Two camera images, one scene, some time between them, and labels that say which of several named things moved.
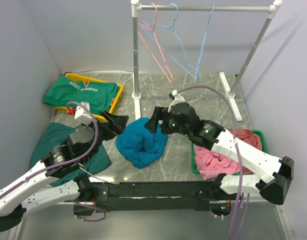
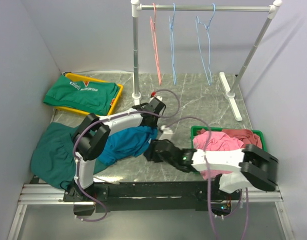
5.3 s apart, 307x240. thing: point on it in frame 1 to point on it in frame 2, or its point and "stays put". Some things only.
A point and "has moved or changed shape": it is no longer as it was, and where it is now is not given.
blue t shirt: x=139 y=145 has moved or changed shape
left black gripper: x=116 y=124 to x=154 y=124
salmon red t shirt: x=247 y=136 stays put
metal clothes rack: x=136 y=7 stays put
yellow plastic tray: x=97 y=117 stays put
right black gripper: x=160 y=113 to x=151 y=153
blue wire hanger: x=196 y=75 has moved or changed shape
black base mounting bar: x=153 y=196 stays put
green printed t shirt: x=100 y=96 stays put
